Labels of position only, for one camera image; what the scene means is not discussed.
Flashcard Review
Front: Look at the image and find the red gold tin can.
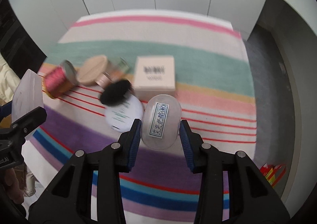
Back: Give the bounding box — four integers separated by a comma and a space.
44, 60, 78, 99

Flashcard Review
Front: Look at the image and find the striped colourful table mat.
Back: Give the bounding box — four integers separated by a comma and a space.
29, 12, 257, 222

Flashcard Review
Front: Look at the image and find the clear labelled plastic container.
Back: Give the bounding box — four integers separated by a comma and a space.
141, 94, 182, 151

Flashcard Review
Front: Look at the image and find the black powder puff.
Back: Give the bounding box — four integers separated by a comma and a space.
99, 79, 132, 106

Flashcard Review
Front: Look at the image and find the white square gift box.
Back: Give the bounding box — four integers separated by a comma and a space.
133, 55, 176, 101

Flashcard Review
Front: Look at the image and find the black glass cabinet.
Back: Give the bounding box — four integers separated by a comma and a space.
0, 0, 46, 78

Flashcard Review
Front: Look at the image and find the red yellow snack bag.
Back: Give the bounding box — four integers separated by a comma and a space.
260, 163, 286, 188

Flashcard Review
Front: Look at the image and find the person's left hand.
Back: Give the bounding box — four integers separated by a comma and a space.
4, 168, 24, 204

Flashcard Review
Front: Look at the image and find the cream padded chair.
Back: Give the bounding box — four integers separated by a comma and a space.
0, 55, 20, 105

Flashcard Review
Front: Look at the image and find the beige oval makeup sponge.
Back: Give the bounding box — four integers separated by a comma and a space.
76, 55, 108, 86

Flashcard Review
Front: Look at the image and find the white round compact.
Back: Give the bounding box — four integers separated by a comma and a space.
105, 95, 144, 133

